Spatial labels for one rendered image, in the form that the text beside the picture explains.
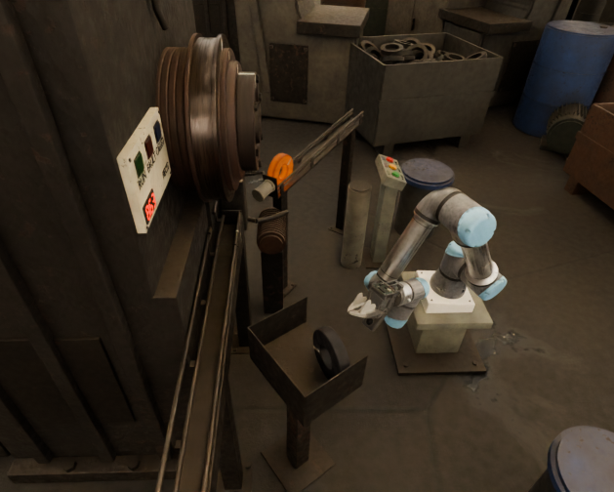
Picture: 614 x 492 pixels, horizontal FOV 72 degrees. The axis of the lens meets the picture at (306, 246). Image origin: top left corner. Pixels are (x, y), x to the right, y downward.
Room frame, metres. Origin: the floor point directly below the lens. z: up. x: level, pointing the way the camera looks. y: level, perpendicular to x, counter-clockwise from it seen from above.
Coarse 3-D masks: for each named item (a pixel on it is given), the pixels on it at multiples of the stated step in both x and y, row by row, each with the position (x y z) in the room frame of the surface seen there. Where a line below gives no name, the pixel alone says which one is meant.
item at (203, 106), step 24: (216, 48) 1.13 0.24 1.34; (192, 72) 1.06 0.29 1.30; (216, 72) 1.06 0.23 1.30; (192, 96) 1.02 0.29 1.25; (216, 96) 1.03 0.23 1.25; (192, 120) 0.99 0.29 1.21; (216, 120) 0.99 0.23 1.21; (192, 144) 0.98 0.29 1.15; (216, 144) 0.97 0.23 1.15; (216, 168) 0.97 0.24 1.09; (216, 192) 1.01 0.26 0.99
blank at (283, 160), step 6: (276, 156) 1.65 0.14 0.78; (282, 156) 1.65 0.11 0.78; (288, 156) 1.68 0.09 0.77; (270, 162) 1.62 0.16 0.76; (276, 162) 1.61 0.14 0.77; (282, 162) 1.64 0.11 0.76; (288, 162) 1.68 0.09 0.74; (270, 168) 1.60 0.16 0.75; (276, 168) 1.61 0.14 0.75; (282, 168) 1.69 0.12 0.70; (288, 168) 1.68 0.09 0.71; (270, 174) 1.59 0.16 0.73; (276, 174) 1.60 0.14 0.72; (282, 174) 1.68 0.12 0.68; (288, 174) 1.68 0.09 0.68; (282, 180) 1.64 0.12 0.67
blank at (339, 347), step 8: (320, 328) 0.76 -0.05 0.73; (328, 328) 0.75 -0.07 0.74; (320, 336) 0.74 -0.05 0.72; (328, 336) 0.71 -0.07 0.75; (336, 336) 0.71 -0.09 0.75; (320, 344) 0.73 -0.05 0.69; (328, 344) 0.70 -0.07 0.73; (336, 344) 0.69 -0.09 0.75; (320, 352) 0.73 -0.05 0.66; (328, 352) 0.74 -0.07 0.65; (336, 352) 0.67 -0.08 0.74; (344, 352) 0.68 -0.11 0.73; (320, 360) 0.73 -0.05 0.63; (328, 360) 0.72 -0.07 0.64; (336, 360) 0.66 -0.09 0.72; (344, 360) 0.66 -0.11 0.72; (328, 368) 0.69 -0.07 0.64; (336, 368) 0.66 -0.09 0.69; (344, 368) 0.65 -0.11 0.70; (328, 376) 0.68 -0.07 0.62
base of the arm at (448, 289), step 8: (440, 272) 1.31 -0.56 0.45; (432, 280) 1.32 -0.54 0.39; (440, 280) 1.30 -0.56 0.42; (448, 280) 1.28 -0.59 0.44; (456, 280) 1.27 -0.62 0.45; (432, 288) 1.30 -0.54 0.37; (440, 288) 1.29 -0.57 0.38; (448, 288) 1.27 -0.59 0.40; (456, 288) 1.26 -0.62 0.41; (464, 288) 1.29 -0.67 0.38; (448, 296) 1.25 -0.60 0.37; (456, 296) 1.26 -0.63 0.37
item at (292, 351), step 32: (288, 320) 0.84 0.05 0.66; (256, 352) 0.73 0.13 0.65; (288, 352) 0.77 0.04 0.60; (288, 384) 0.61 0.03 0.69; (320, 384) 0.67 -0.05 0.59; (352, 384) 0.65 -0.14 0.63; (288, 416) 0.73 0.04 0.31; (288, 448) 0.73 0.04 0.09; (320, 448) 0.78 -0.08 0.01; (288, 480) 0.66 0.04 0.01
